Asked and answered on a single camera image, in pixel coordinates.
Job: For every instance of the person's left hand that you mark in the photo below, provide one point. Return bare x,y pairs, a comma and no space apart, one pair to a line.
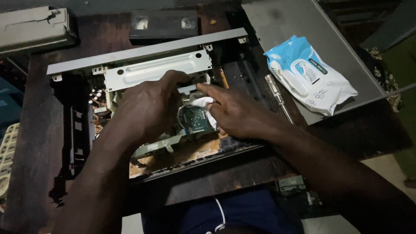
148,107

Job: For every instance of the person's right hand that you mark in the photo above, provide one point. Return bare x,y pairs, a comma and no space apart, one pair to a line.
239,112

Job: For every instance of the person's left fingers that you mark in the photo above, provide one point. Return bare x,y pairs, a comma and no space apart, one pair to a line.
178,78

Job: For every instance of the white cleaning wipe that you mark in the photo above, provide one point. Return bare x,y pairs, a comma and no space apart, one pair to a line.
203,105

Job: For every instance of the black video cassette tape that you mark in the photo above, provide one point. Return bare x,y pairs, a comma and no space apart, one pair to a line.
164,26

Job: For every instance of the blue white wet wipes pack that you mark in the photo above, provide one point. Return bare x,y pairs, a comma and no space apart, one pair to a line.
308,76

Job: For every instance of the person's dark blue shorts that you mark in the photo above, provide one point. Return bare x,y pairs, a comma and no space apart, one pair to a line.
224,211

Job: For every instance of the grey plastic device casing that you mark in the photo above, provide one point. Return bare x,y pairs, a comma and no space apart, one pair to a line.
34,27

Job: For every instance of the cream perforated plastic basket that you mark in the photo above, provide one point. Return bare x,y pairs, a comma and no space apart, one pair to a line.
7,156

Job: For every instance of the green patterned cloth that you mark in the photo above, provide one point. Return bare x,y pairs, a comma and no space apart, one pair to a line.
396,94

